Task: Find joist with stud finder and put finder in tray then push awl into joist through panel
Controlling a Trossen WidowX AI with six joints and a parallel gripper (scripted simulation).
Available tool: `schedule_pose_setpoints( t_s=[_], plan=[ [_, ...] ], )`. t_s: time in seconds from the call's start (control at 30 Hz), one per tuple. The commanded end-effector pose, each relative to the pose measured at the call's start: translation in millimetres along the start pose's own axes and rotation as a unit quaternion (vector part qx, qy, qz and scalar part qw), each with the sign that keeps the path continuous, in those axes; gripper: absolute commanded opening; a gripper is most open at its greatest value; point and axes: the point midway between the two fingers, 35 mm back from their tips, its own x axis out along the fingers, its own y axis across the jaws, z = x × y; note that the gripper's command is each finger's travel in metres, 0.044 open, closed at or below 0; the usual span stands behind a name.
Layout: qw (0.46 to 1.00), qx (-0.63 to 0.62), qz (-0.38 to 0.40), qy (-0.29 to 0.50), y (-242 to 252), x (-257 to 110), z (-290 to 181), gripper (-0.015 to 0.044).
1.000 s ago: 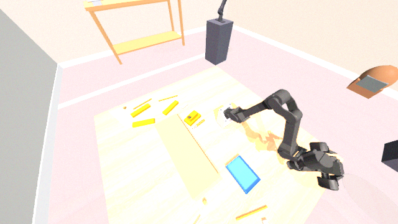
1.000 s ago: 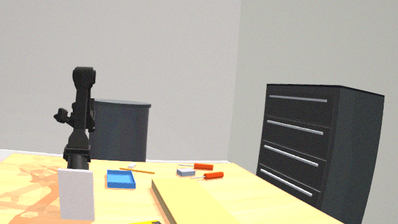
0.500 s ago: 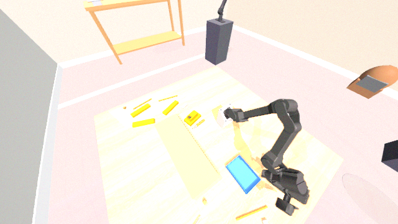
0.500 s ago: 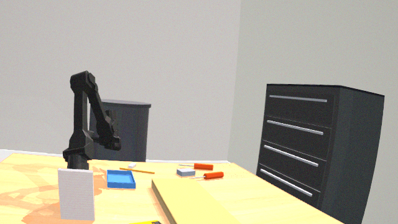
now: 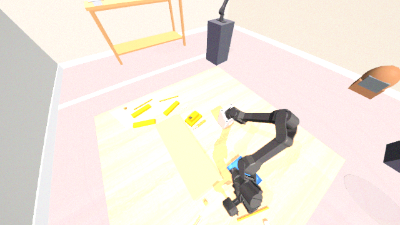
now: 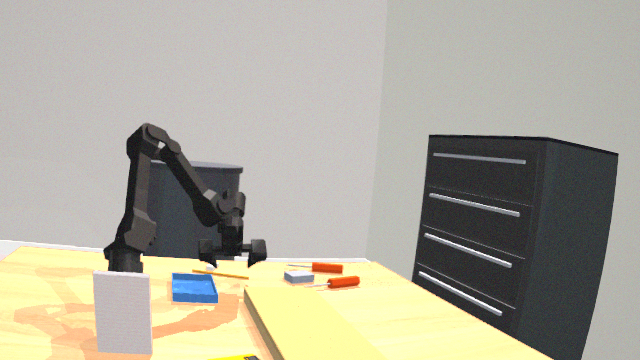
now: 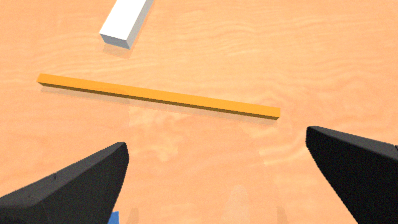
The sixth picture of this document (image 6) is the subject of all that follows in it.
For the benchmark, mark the yellow rectangular block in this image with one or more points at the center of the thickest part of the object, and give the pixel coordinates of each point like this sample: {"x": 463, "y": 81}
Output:
{"x": 239, "y": 357}

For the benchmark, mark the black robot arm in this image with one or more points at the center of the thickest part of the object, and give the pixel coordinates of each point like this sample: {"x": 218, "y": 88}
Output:
{"x": 136, "y": 232}

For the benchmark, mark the red-handled awl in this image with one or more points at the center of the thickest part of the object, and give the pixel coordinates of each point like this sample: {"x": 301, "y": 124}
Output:
{"x": 340, "y": 282}
{"x": 323, "y": 267}

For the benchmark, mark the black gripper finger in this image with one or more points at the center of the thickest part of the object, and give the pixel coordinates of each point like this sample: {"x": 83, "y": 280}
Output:
{"x": 214, "y": 262}
{"x": 251, "y": 261}

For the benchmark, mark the blue rectangular tray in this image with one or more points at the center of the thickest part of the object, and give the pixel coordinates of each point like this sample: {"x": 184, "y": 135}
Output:
{"x": 194, "y": 288}

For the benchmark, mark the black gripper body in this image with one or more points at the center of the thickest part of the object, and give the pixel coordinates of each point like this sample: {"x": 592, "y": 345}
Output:
{"x": 257, "y": 247}

